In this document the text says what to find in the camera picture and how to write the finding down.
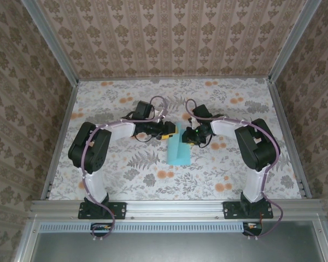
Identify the black cable connector bracket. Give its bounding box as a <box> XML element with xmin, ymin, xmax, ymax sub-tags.
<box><xmin>90</xmin><ymin>222</ymin><xmax>113</xmax><ymax>237</ymax></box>
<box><xmin>242</xmin><ymin>221</ymin><xmax>263</xmax><ymax>236</ymax></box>

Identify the grey slotted cable duct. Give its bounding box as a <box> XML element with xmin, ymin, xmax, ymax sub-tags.
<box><xmin>39</xmin><ymin>222</ymin><xmax>245</xmax><ymax>234</ymax></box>

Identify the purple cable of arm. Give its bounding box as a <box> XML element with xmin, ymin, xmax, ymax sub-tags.
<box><xmin>81</xmin><ymin>95</ymin><xmax>170</xmax><ymax>242</ymax></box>
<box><xmin>185</xmin><ymin>98</ymin><xmax>284</xmax><ymax>241</ymax></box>

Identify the aluminium corner post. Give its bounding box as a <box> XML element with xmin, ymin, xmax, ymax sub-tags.
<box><xmin>267</xmin><ymin>0</ymin><xmax>322</xmax><ymax>84</ymax></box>
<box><xmin>20</xmin><ymin>0</ymin><xmax>80</xmax><ymax>86</ymax></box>

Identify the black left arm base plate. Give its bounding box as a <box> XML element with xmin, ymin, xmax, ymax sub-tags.
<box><xmin>78</xmin><ymin>201</ymin><xmax>126</xmax><ymax>220</ymax></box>

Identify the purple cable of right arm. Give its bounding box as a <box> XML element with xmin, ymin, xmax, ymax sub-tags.
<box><xmin>185</xmin><ymin>98</ymin><xmax>284</xmax><ymax>241</ymax></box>

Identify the thin aluminium wall-side rail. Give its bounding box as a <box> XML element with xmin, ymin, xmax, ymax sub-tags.
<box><xmin>78</xmin><ymin>77</ymin><xmax>271</xmax><ymax>82</ymax></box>

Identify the aluminium side rail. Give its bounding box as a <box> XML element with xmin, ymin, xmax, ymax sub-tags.
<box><xmin>40</xmin><ymin>80</ymin><xmax>80</xmax><ymax>200</ymax></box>
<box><xmin>267</xmin><ymin>79</ymin><xmax>312</xmax><ymax>199</ymax></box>

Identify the aluminium panel edge rail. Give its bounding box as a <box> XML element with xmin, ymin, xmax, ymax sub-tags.
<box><xmin>313</xmin><ymin>219</ymin><xmax>328</xmax><ymax>262</ymax></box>
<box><xmin>12</xmin><ymin>218</ymin><xmax>40</xmax><ymax>262</ymax></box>

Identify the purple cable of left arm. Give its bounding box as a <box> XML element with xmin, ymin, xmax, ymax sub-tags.
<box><xmin>81</xmin><ymin>95</ymin><xmax>170</xmax><ymax>242</ymax></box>

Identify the thin black left gripper cable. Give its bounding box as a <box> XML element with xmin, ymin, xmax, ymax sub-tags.
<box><xmin>124</xmin><ymin>109</ymin><xmax>161</xmax><ymax>143</ymax></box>

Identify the thin black right gripper cable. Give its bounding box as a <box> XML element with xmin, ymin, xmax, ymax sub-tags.
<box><xmin>198</xmin><ymin>135</ymin><xmax>213</xmax><ymax>150</ymax></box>

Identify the aluminium base beam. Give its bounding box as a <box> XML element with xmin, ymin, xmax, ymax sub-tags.
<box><xmin>27</xmin><ymin>199</ymin><xmax>326</xmax><ymax>219</ymax></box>

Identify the turquoise cloth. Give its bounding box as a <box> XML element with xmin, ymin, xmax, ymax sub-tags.
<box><xmin>166</xmin><ymin>122</ymin><xmax>192</xmax><ymax>166</ymax></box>

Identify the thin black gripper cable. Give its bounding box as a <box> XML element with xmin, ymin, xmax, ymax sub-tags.
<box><xmin>124</xmin><ymin>109</ymin><xmax>161</xmax><ymax>143</ymax></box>
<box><xmin>198</xmin><ymin>135</ymin><xmax>213</xmax><ymax>150</ymax></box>

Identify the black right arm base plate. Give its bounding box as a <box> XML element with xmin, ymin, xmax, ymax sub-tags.
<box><xmin>223</xmin><ymin>201</ymin><xmax>274</xmax><ymax>220</ymax></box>

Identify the grey metal sheet panel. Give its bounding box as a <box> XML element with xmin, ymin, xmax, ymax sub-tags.
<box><xmin>30</xmin><ymin>221</ymin><xmax>325</xmax><ymax>262</ymax></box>

